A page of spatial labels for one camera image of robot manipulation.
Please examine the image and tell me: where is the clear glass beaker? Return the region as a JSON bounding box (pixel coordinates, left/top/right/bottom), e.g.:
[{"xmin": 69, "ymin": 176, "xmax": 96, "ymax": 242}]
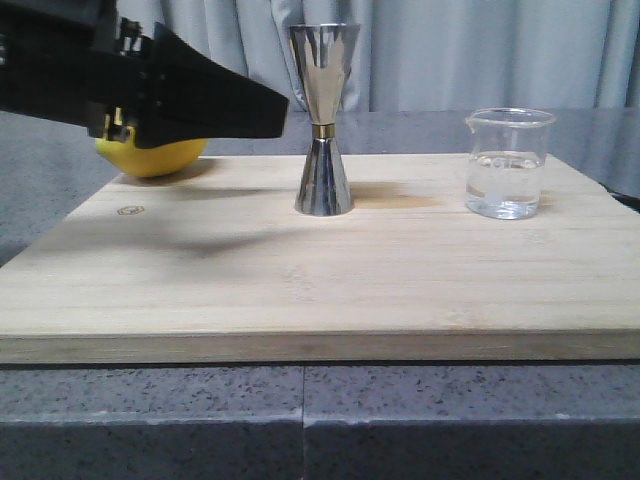
[{"xmin": 465, "ymin": 107, "xmax": 555, "ymax": 220}]

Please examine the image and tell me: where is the light wooden cutting board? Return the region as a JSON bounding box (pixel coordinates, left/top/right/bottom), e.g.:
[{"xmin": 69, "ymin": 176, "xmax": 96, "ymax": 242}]
[{"xmin": 1, "ymin": 154, "xmax": 639, "ymax": 364}]

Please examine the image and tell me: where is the grey curtain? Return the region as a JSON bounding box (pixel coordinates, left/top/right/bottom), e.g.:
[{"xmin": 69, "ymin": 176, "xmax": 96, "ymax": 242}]
[{"xmin": 1, "ymin": 1, "xmax": 639, "ymax": 138}]

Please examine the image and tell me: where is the yellow lemon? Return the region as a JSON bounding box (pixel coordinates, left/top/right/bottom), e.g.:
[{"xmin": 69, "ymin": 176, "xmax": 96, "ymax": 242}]
[{"xmin": 95, "ymin": 135, "xmax": 207, "ymax": 178}]

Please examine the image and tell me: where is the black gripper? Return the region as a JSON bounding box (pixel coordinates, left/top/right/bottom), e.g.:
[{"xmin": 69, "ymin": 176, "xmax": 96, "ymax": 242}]
[{"xmin": 1, "ymin": 1, "xmax": 289, "ymax": 148}]

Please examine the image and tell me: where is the steel double jigger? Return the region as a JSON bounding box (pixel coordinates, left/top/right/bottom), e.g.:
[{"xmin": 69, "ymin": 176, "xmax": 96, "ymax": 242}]
[{"xmin": 289, "ymin": 23, "xmax": 360, "ymax": 217}]

